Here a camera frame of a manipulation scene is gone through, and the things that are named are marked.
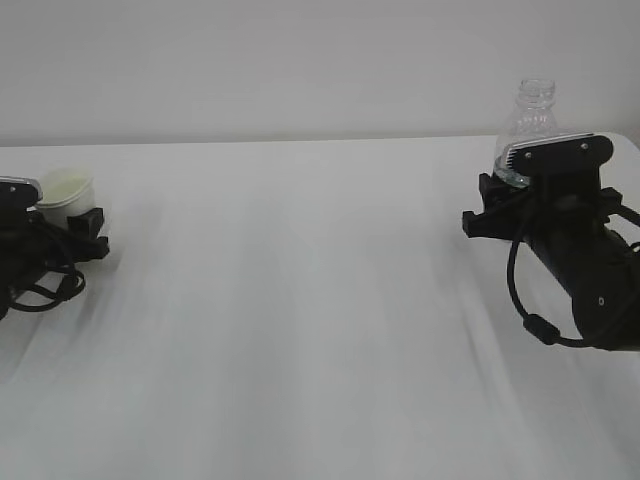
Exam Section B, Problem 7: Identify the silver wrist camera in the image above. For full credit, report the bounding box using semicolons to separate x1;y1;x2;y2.
0;176;43;211
501;133;614;177

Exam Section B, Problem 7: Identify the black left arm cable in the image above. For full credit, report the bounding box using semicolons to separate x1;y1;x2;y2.
7;219;87;314

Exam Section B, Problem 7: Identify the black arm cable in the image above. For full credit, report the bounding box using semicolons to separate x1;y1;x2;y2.
7;219;87;314
507;189;640;347

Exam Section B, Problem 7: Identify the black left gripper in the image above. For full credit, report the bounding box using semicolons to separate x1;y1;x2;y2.
1;207;109;300

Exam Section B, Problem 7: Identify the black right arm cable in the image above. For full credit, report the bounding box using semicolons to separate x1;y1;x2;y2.
507;189;640;347

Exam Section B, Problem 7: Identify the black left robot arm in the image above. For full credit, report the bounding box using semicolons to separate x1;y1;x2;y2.
1;207;110;316

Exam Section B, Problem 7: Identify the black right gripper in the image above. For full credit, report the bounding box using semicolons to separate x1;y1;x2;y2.
461;172;625;250

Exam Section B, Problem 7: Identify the clear green-label water bottle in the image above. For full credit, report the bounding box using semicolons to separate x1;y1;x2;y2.
493;78;558;188

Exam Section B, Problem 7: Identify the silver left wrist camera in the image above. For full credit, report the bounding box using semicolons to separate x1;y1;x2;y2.
0;176;43;211

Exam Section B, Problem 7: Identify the white paper cup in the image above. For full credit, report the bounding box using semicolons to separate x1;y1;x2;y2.
35;168;96;229

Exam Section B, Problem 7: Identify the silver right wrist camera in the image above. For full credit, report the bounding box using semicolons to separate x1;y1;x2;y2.
501;133;614;177

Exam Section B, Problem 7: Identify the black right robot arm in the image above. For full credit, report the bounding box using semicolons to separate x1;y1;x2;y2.
462;173;639;352

